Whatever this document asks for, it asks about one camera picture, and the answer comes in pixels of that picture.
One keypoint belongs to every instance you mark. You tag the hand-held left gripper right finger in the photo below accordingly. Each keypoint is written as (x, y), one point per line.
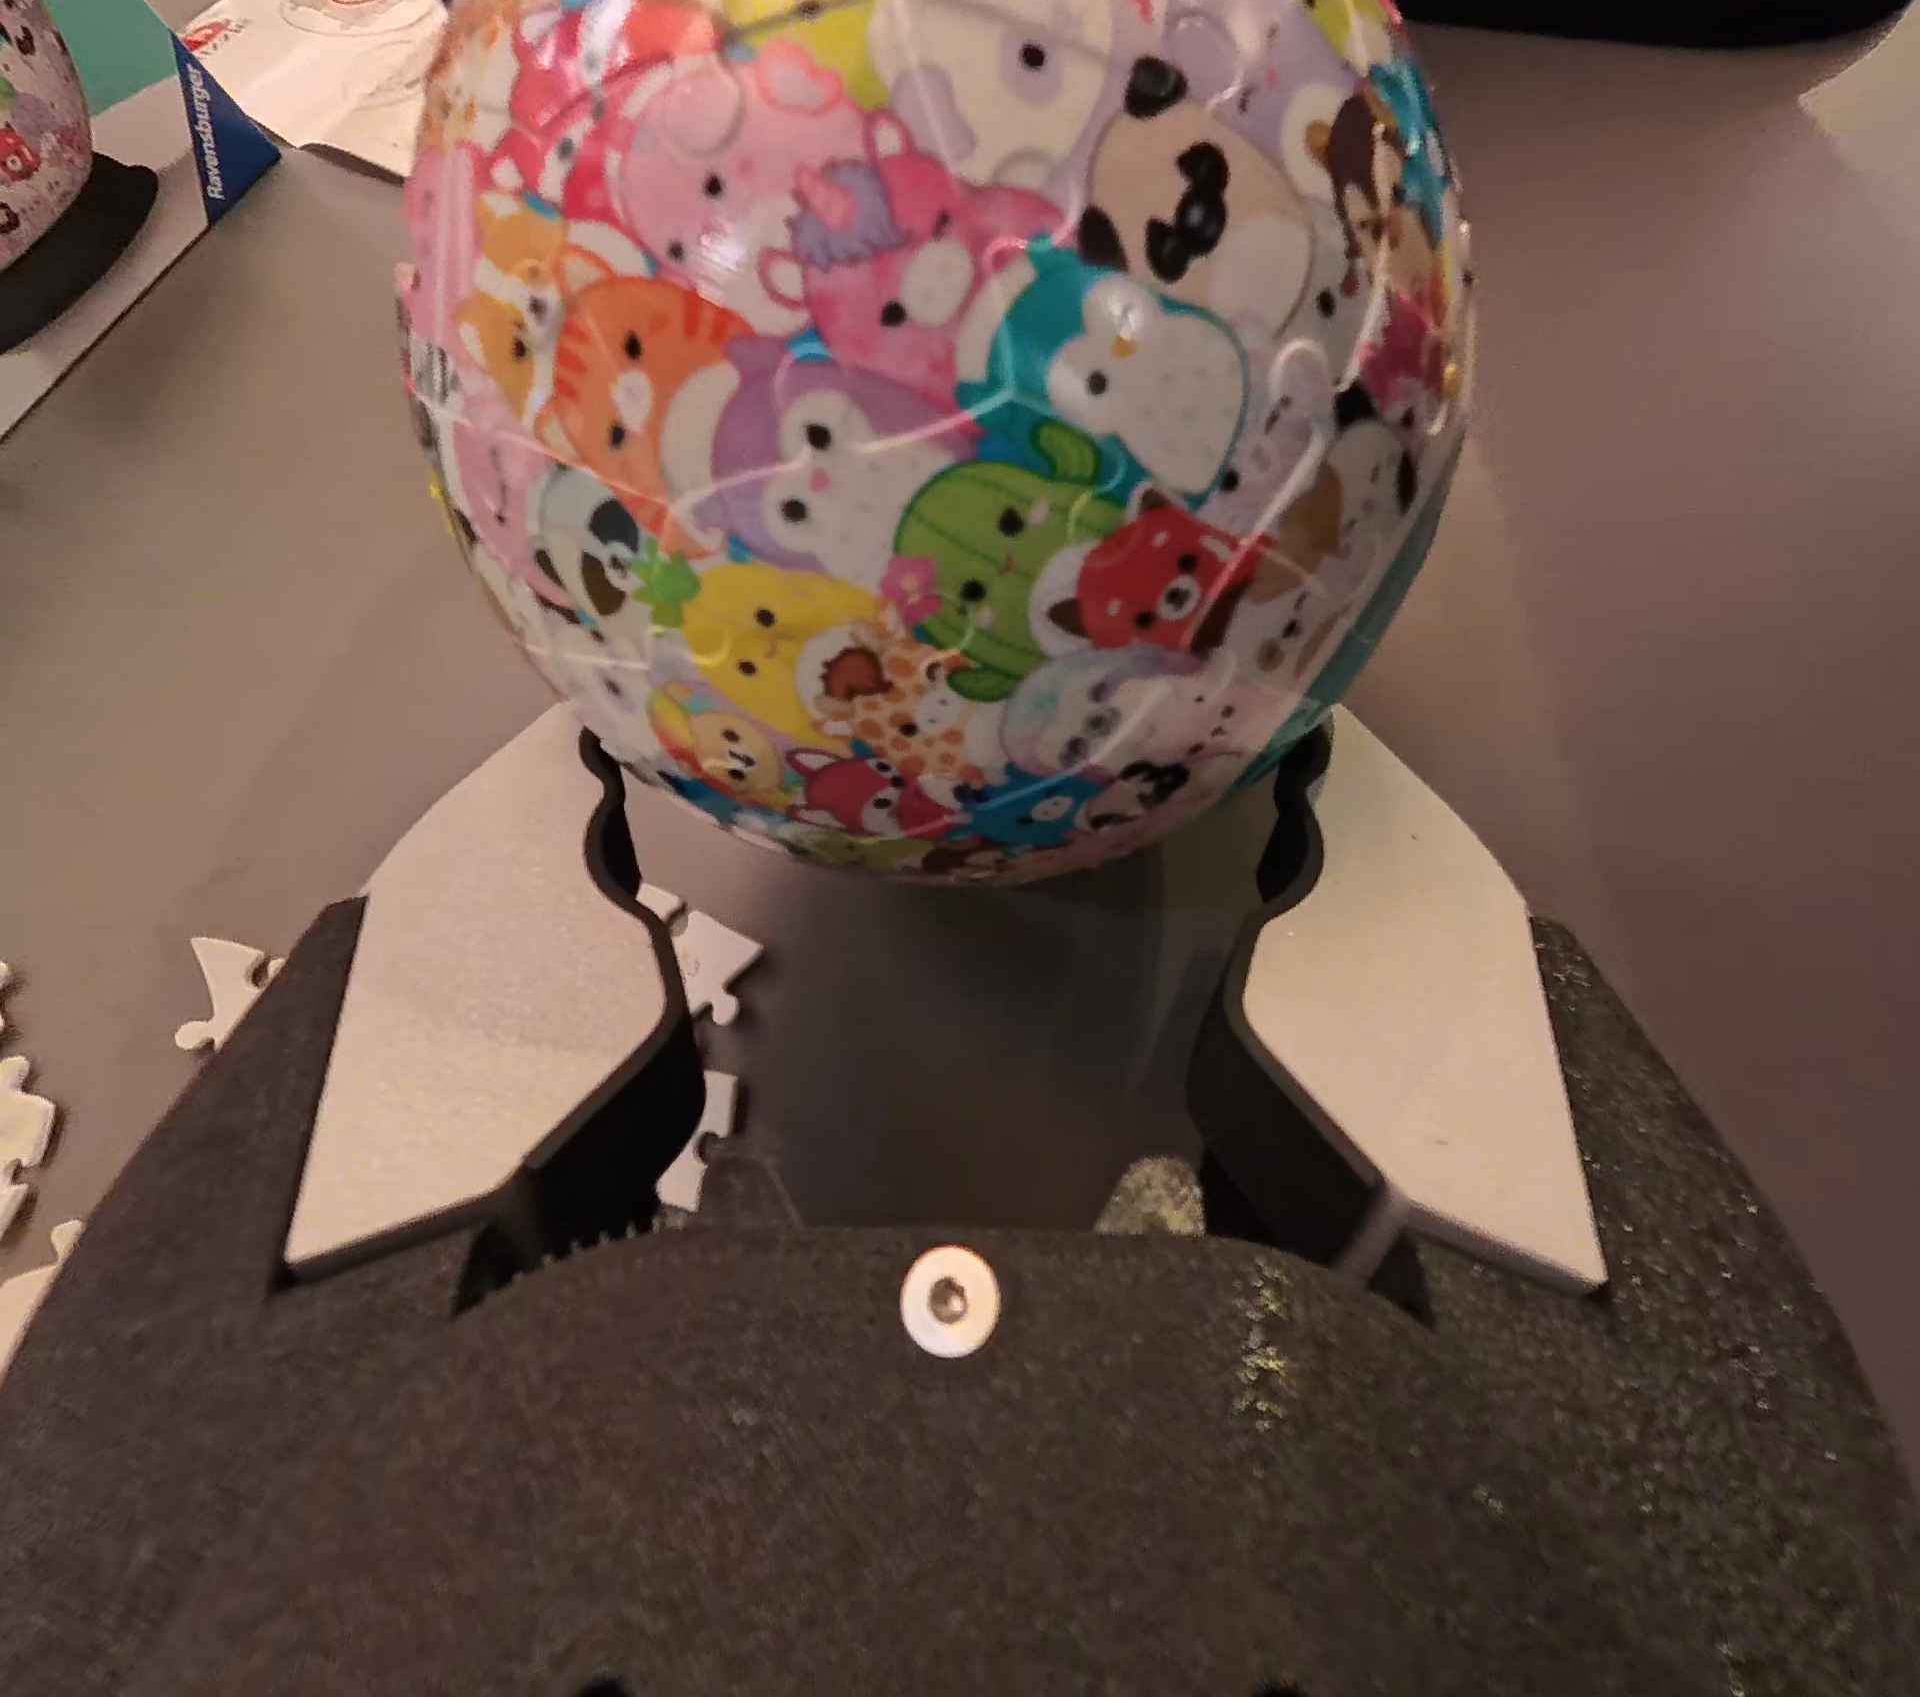
(1411, 1036)

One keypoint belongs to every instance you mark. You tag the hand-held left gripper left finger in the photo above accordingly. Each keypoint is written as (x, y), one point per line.
(495, 1021)

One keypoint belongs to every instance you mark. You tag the group of puzzle pieces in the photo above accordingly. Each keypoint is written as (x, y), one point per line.
(226, 992)

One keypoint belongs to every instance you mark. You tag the colourful puzzle ball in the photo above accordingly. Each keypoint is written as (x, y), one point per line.
(930, 301)

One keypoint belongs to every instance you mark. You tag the colourful cardboard puzzle box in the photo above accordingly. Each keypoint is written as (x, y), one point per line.
(60, 1)

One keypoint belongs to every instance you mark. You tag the folded paper leaflet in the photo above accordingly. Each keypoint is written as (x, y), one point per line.
(316, 47)

